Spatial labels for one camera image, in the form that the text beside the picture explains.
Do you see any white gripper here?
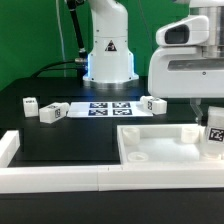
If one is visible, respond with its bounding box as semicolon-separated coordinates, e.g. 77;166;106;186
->
148;47;224;124

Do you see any white thin cable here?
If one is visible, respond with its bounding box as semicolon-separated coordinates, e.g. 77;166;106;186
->
56;0;68;78

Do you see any white marker sheet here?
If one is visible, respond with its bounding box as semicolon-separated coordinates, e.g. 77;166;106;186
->
67;101;152;118

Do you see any black cable bundle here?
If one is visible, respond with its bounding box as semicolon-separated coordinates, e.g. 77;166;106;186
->
31;0;88;78

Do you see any white U-shaped obstacle fence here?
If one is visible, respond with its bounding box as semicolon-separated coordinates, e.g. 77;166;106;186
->
0;130;224;194

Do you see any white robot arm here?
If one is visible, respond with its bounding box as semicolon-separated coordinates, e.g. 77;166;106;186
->
83;0;224;119

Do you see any white square table top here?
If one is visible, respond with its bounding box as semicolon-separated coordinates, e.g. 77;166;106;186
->
117;124;224;164

